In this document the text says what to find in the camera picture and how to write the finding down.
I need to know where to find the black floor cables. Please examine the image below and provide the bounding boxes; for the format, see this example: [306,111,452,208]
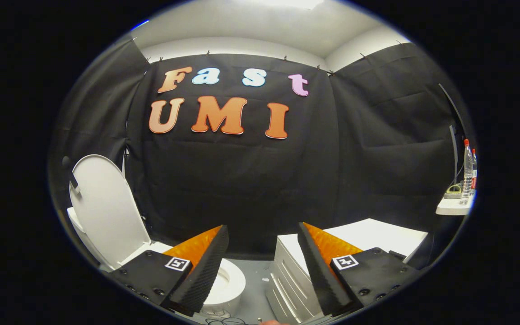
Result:
[206,316,260,325]

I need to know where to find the white toilet with tank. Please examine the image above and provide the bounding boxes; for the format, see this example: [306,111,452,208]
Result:
[67,207,242,316]

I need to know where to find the white drawer cabinet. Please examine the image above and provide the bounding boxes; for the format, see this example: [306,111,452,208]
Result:
[265,218,428,323]

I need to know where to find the clear plastic bottle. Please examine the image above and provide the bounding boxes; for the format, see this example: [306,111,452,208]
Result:
[462,139,474,206]

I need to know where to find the white side table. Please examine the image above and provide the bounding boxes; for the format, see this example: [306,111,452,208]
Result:
[436,194,475,216]

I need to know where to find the black backdrop cloth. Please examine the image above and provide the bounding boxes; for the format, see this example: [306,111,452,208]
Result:
[48,38,468,271]

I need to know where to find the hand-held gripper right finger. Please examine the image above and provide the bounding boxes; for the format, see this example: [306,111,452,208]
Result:
[297,222,423,317]

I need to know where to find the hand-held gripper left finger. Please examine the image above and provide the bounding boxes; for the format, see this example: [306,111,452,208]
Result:
[107,225,230,317]

